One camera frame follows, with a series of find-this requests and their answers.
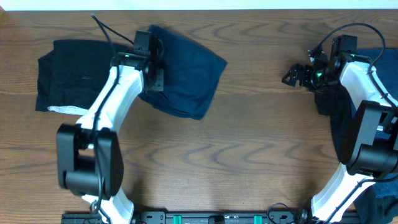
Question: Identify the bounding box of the navy blue shorts garment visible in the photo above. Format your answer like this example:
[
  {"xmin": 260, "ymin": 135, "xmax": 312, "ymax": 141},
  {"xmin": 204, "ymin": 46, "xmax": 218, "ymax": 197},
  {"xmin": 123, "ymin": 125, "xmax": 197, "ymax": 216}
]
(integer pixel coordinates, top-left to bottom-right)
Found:
[{"xmin": 139, "ymin": 25, "xmax": 228, "ymax": 120}]

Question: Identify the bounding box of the black shorts garment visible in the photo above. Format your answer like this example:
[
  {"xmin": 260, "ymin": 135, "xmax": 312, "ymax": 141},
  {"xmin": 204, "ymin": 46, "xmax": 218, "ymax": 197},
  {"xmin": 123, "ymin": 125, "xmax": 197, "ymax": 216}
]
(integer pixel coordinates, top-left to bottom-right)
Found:
[{"xmin": 35, "ymin": 39, "xmax": 114, "ymax": 116}]

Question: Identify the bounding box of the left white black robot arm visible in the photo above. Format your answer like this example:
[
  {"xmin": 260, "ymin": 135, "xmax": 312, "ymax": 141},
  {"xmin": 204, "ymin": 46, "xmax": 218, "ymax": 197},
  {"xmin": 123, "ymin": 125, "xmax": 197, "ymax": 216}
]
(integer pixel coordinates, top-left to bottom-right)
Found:
[{"xmin": 56, "ymin": 32, "xmax": 164, "ymax": 223}]

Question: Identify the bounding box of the navy blue clothes pile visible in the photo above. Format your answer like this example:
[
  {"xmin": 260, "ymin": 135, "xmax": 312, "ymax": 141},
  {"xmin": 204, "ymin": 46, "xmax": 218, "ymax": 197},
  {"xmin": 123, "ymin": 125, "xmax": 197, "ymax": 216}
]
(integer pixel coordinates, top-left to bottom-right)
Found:
[{"xmin": 313, "ymin": 47, "xmax": 398, "ymax": 224}]

